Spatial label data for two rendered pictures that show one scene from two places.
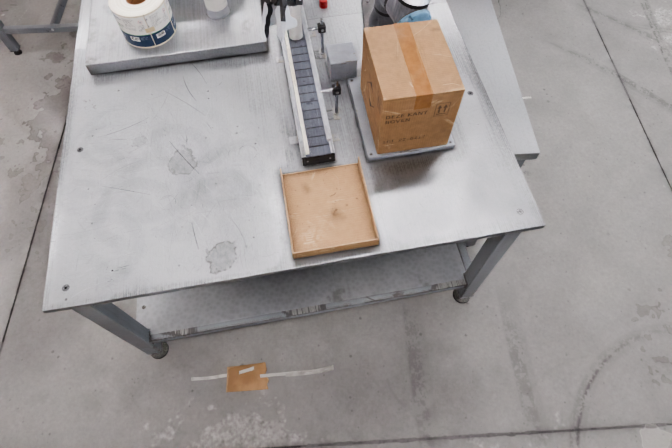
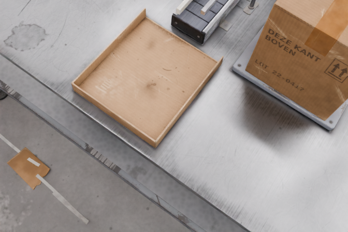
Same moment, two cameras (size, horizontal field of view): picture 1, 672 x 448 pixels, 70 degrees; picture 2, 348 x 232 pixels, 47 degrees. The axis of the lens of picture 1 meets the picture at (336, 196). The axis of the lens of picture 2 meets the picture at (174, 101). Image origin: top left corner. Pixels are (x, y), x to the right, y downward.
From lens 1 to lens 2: 64 cm
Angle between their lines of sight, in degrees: 18
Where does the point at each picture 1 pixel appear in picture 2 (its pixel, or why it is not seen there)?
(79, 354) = not seen: outside the picture
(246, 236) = (61, 39)
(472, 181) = (313, 179)
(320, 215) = (136, 76)
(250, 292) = not seen: hidden behind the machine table
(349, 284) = (154, 172)
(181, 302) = not seen: hidden behind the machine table
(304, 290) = (117, 143)
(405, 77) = (324, 0)
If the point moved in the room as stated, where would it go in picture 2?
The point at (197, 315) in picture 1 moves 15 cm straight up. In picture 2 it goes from (30, 88) to (20, 70)
